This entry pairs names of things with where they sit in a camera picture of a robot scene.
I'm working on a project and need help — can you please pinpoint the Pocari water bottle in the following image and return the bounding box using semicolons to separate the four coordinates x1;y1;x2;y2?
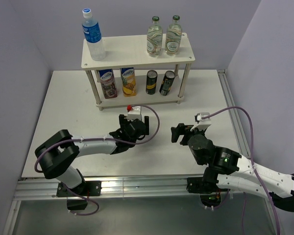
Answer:
82;8;106;61

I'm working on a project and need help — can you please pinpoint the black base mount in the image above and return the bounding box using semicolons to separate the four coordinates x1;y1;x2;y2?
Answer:
186;176;229;207
56;181;101;212

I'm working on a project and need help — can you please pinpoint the aluminium rail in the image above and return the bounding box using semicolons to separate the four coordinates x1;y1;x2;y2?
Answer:
14;174;238;201
217;70;250;158

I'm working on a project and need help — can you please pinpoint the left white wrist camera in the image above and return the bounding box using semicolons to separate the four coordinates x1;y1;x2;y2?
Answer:
126;105;142;121

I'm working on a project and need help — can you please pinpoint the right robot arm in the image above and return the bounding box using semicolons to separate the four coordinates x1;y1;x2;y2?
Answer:
171;123;294;212

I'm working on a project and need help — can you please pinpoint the aluminium right side rail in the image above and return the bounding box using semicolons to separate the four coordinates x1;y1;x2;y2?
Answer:
217;70;250;158

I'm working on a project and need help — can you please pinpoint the white two-tier shelf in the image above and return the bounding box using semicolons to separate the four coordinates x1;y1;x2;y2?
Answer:
81;33;195;111

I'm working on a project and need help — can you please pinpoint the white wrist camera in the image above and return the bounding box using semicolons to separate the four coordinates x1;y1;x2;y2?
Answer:
191;112;212;132
126;105;142;121

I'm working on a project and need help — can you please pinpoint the pineapple juice carton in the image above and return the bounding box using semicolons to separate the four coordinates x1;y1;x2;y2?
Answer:
120;68;137;97

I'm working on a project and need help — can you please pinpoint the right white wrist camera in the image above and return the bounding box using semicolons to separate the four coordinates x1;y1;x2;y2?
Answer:
191;112;212;132

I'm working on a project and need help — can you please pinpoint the grape juice carton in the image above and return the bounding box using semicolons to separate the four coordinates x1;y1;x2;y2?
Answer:
99;69;118;99

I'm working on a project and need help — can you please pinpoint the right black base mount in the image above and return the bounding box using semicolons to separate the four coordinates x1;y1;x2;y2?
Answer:
186;176;229;207

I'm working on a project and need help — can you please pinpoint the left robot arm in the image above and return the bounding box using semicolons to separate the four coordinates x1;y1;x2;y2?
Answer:
34;115;149;195

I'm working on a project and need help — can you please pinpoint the aluminium front rail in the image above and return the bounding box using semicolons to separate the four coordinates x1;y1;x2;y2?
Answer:
14;174;238;201

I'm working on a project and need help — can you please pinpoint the green-cap glass bottle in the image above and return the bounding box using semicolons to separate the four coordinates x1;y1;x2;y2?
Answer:
147;16;163;57
165;15;182;56

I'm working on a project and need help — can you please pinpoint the black Schweppes can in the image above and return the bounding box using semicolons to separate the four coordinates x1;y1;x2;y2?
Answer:
146;70;158;95
159;70;175;96

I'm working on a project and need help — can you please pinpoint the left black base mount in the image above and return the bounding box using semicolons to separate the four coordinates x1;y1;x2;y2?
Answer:
56;181;101;212

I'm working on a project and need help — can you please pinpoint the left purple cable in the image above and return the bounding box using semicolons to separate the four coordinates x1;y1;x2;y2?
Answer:
34;105;161;216

